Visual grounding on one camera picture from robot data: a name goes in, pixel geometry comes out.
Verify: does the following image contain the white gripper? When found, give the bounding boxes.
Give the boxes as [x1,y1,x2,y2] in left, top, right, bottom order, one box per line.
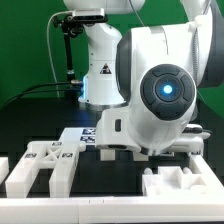
[94,107,205,156]

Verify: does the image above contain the white chair seat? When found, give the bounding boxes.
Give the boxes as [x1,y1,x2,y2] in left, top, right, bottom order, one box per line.
[142,166,208,196]

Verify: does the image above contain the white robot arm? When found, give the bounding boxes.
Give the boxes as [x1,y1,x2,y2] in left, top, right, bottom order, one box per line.
[95,0,224,156]

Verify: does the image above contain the white tag sheet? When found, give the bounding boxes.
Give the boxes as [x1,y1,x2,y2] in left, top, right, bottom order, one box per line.
[59,127,96,145]

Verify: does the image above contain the white chair back frame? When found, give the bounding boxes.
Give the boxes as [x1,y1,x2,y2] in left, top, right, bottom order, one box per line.
[5,141,86,198]

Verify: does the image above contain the black cables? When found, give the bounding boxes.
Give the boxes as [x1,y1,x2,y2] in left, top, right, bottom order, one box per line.
[1,79,84,109]

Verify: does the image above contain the black camera stand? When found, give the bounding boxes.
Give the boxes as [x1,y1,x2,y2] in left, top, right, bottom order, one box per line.
[53,14,109,101]

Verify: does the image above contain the white U-shaped fixture wall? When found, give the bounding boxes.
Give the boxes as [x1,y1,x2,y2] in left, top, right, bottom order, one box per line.
[0,155,224,224]

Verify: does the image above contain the grey camera on stand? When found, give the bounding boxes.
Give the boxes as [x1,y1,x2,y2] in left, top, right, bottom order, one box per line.
[72,8,106,23]

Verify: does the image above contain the white camera cable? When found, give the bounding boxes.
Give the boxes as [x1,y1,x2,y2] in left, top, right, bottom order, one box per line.
[46,10,74,98]

